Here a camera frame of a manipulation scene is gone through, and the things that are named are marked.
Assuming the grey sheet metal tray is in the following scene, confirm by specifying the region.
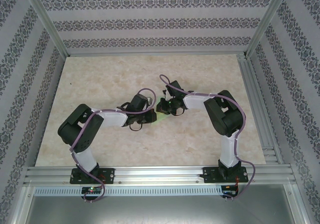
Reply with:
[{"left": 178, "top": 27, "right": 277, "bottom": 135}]
[{"left": 19, "top": 186, "right": 308, "bottom": 224}]

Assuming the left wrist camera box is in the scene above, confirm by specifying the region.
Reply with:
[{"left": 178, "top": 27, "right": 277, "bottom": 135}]
[{"left": 130, "top": 93, "right": 153, "bottom": 112}]

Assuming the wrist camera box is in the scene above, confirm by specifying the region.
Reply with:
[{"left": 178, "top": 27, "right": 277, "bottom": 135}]
[
  {"left": 163, "top": 80, "right": 185, "bottom": 99},
  {"left": 130, "top": 93, "right": 153, "bottom": 112}
]

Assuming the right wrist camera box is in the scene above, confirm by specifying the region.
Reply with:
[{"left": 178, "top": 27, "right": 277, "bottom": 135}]
[{"left": 163, "top": 80, "right": 185, "bottom": 99}]

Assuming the aluminium rear frame rail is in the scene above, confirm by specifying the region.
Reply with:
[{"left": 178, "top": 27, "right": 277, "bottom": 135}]
[{"left": 65, "top": 51, "right": 248, "bottom": 58}]

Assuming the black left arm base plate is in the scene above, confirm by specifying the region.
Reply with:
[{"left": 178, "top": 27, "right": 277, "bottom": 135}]
[{"left": 69, "top": 168, "right": 116, "bottom": 185}]

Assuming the slotted grey cable duct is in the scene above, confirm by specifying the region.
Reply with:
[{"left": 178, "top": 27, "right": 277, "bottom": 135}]
[{"left": 33, "top": 185, "right": 223, "bottom": 197}]

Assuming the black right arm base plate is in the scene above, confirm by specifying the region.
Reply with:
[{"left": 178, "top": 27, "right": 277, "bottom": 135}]
[{"left": 202, "top": 166, "right": 249, "bottom": 184}]

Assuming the aluminium side frame rail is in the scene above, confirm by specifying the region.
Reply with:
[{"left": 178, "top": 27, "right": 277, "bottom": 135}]
[{"left": 236, "top": 54, "right": 285, "bottom": 165}]

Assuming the aluminium right rear frame post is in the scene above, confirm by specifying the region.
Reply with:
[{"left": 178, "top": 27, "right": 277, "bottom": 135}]
[{"left": 244, "top": 0, "right": 293, "bottom": 57}]

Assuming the aluminium frame post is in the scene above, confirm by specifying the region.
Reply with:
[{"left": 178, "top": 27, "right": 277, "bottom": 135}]
[
  {"left": 23, "top": 0, "right": 70, "bottom": 57},
  {"left": 244, "top": 0, "right": 293, "bottom": 57}
]

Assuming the aluminium left rear frame post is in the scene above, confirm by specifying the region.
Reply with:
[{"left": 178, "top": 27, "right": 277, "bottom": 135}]
[{"left": 23, "top": 0, "right": 70, "bottom": 57}]

